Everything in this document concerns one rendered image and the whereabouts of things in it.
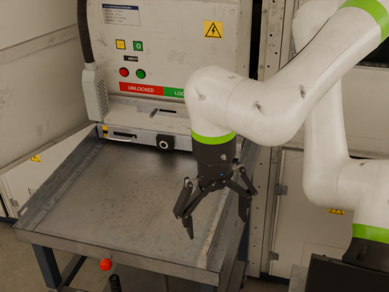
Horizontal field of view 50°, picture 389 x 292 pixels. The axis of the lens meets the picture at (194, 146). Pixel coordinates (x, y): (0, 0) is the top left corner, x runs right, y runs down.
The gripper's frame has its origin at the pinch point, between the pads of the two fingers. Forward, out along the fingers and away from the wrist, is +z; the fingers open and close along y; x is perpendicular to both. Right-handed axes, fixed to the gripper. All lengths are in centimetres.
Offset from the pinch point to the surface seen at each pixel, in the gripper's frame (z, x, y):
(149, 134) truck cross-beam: 8, -58, 1
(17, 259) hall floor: 98, -108, 70
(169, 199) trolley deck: 15.2, -29.5, 3.7
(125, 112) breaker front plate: 1, -64, 8
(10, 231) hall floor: 98, -131, 74
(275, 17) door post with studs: -28, -51, -43
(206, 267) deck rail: 15.0, -0.4, 3.1
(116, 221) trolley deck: 14.8, -26.1, 21.3
